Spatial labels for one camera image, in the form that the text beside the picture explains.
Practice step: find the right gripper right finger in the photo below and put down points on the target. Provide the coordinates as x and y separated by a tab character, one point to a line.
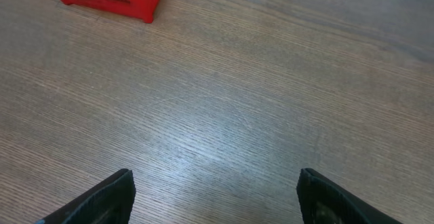
325	203

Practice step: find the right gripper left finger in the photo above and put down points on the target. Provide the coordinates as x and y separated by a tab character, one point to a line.
105	203

